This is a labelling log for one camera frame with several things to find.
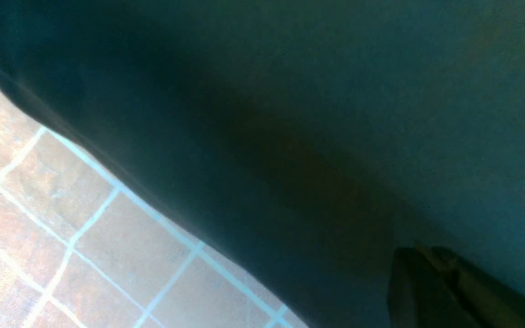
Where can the dark gray long-sleeve shirt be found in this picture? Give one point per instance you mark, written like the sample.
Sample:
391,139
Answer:
306,140

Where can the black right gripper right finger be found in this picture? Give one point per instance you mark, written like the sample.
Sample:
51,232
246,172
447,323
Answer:
490,303

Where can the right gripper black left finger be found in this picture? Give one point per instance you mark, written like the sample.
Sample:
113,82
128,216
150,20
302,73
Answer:
418,296

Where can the pink checkered tablecloth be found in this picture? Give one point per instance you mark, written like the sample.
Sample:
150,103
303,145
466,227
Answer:
78,249

